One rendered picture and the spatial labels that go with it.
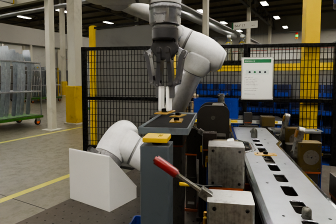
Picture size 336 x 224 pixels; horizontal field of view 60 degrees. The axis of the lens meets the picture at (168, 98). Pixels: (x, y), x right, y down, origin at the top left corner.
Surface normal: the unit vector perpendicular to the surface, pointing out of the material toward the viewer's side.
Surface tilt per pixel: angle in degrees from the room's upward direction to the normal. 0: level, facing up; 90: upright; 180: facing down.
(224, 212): 90
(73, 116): 90
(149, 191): 90
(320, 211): 0
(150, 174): 90
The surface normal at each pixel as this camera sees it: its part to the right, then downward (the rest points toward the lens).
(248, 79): -0.16, 0.07
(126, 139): 0.25, -0.51
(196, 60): -0.23, 0.29
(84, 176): -0.55, 0.05
